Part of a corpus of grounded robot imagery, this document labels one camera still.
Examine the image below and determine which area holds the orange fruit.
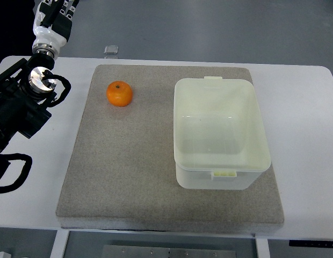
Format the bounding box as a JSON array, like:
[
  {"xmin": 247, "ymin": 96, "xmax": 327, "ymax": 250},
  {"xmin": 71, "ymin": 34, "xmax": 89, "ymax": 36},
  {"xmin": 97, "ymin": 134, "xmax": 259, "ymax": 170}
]
[{"xmin": 106, "ymin": 81, "xmax": 133, "ymax": 107}]

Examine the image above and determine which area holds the small white block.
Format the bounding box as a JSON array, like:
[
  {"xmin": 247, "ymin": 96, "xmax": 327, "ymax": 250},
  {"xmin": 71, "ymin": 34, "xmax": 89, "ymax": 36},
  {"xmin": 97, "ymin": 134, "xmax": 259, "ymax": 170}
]
[{"xmin": 0, "ymin": 251, "xmax": 11, "ymax": 258}]

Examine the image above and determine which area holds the white plastic box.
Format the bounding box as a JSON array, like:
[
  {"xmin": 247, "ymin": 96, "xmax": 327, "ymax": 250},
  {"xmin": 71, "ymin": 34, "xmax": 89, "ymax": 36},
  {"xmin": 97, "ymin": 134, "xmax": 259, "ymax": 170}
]
[{"xmin": 173, "ymin": 76, "xmax": 271, "ymax": 190}]

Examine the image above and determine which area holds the white table leg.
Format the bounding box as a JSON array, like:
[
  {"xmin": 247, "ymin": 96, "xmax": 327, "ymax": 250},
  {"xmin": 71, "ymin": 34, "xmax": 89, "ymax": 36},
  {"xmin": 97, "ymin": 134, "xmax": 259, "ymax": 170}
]
[
  {"xmin": 50, "ymin": 229, "xmax": 69, "ymax": 258},
  {"xmin": 255, "ymin": 238, "xmax": 270, "ymax": 258}
]

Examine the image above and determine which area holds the black table control panel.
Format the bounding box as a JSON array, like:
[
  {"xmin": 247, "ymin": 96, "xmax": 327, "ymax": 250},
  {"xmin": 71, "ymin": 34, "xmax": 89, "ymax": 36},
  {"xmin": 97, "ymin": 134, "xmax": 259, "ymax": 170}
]
[{"xmin": 288, "ymin": 240, "xmax": 333, "ymax": 248}]

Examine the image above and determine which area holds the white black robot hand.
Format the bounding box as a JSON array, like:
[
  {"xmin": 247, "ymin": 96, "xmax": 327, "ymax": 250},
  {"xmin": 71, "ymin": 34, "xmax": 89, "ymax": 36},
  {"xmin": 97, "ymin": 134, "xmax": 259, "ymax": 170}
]
[{"xmin": 32, "ymin": 0, "xmax": 79, "ymax": 60}]

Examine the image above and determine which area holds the grey metal plate below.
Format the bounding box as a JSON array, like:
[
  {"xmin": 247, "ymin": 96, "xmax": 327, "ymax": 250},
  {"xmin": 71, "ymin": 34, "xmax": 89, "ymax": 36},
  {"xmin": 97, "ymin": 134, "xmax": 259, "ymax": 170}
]
[{"xmin": 101, "ymin": 245, "xmax": 237, "ymax": 258}]

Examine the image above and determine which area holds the small clear floor plate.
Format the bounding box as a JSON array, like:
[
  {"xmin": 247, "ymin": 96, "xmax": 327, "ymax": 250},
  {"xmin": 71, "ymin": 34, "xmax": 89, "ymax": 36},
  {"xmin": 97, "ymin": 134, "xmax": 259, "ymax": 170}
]
[{"xmin": 104, "ymin": 45, "xmax": 119, "ymax": 55}]

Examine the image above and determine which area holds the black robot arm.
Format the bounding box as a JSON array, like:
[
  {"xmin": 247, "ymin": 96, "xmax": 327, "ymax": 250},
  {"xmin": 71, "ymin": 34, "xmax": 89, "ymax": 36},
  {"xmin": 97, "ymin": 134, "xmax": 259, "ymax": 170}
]
[{"xmin": 0, "ymin": 53, "xmax": 71, "ymax": 153}]

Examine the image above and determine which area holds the grey foam mat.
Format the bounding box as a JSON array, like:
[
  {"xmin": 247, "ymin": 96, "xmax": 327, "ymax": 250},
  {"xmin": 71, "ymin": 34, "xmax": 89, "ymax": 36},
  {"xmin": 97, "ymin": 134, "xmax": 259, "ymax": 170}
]
[{"xmin": 56, "ymin": 64, "xmax": 284, "ymax": 234}]

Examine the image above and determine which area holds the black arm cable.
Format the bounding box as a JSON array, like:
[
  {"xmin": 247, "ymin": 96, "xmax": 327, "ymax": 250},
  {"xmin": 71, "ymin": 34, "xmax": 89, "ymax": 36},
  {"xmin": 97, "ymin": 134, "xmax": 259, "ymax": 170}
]
[{"xmin": 0, "ymin": 153, "xmax": 33, "ymax": 194}]

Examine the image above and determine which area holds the white table leg right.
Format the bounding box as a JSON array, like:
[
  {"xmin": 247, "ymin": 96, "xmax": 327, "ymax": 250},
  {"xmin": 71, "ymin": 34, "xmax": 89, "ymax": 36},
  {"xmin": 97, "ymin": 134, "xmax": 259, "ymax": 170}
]
[{"xmin": 255, "ymin": 238, "xmax": 270, "ymax": 258}]

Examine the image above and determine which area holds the white table leg left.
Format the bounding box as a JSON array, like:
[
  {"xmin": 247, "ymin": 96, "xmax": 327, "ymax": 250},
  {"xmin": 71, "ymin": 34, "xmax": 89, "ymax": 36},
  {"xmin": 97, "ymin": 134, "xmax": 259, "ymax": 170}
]
[{"xmin": 50, "ymin": 229, "xmax": 69, "ymax": 258}]

